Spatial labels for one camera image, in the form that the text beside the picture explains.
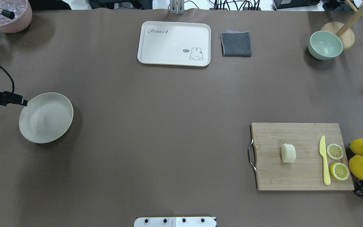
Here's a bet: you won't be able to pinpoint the white steamed bun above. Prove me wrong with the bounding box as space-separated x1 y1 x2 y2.
281 143 296 163

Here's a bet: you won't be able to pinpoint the cream rabbit tray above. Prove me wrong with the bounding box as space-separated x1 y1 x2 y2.
137 21 211 67

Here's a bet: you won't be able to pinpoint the beige round plate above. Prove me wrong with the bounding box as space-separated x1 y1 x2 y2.
19 92 74 144

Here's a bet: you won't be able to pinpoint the lemon half slice upper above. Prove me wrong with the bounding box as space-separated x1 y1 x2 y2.
326 143 344 160

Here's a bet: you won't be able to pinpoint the lemon half slice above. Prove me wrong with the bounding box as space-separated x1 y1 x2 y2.
326 143 344 160
329 162 350 181

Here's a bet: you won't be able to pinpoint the yellow lemon near lime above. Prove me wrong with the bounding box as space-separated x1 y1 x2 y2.
349 155 363 180

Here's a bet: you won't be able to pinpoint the wooden mug tree stand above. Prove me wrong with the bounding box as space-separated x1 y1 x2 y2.
321 0 363 50

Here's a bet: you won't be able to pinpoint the mint green bowl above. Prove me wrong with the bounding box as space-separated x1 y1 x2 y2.
308 31 343 61

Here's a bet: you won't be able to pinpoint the lemon half slice lower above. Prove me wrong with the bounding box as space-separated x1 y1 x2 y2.
329 162 350 181

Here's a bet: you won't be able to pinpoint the dark cherries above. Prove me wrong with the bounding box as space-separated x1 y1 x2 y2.
353 180 363 197

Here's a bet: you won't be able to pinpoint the pink bowl with ice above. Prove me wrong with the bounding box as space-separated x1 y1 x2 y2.
0 0 32 33

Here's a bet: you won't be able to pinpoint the yellow plastic knife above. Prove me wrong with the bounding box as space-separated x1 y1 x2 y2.
319 135 331 185

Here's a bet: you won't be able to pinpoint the wooden cutting board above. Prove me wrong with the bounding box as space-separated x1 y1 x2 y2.
251 123 354 191

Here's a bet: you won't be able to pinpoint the dark grey folded cloth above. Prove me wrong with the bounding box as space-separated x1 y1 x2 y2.
220 30 252 57

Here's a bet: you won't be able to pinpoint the aluminium frame post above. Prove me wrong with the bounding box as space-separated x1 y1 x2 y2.
169 0 185 15

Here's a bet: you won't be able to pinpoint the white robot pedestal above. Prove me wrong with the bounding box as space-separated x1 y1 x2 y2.
134 216 217 227

